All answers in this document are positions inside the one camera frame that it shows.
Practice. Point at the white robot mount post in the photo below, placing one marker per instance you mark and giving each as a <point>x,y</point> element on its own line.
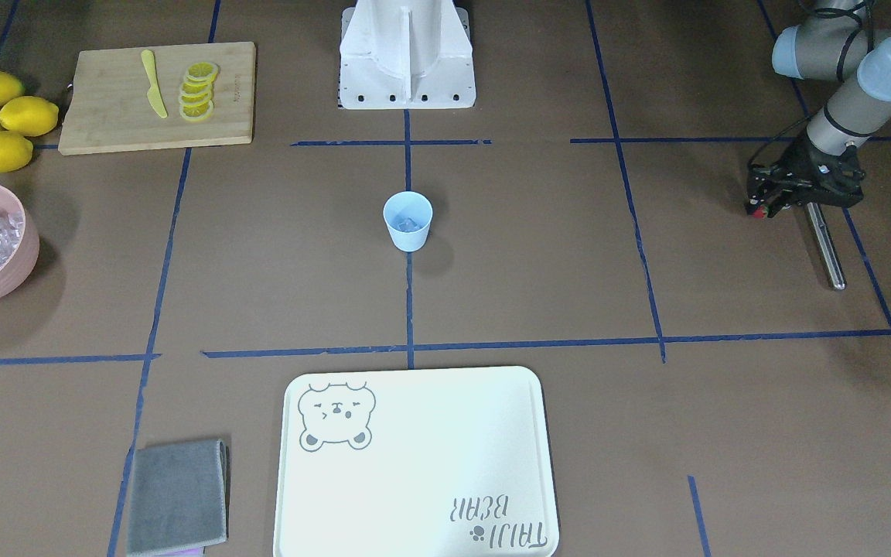
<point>406,55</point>

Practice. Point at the wooden cutting board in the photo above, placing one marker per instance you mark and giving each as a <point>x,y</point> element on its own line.
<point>109,111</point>

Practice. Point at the yellow lemon front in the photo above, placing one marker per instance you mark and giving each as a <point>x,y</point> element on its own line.
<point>15,151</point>

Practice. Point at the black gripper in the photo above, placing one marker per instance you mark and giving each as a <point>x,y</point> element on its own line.
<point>806,168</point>

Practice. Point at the light blue plastic cup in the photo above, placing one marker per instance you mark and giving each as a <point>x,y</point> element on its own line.
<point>413,205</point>

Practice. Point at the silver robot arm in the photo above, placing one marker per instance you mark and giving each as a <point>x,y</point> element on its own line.
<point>837,42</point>

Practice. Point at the clear ice cube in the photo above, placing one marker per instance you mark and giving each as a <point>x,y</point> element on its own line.
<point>406,225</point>

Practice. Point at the lemon slices row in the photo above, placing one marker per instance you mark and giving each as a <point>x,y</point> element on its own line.
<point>195,92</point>

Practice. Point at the grey folded cloth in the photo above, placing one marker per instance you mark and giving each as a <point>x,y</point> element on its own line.
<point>178,502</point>

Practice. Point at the metal muddler stick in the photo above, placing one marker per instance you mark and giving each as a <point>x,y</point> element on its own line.
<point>826,247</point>

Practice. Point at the yellow plastic knife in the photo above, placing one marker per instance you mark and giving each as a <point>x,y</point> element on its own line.
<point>154,92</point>

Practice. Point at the cream bear tray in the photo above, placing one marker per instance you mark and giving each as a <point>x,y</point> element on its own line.
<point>429,462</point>

